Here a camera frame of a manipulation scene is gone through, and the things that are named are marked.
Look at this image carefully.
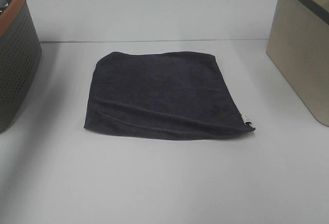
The dark grey towel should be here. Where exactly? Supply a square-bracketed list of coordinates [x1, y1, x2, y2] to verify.
[84, 51, 254, 140]

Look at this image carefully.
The beige basket grey rim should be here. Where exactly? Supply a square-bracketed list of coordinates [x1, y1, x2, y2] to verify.
[266, 0, 328, 125]

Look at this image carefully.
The grey perforated basket orange rim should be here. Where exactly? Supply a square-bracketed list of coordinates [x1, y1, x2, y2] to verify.
[1, 0, 42, 132]

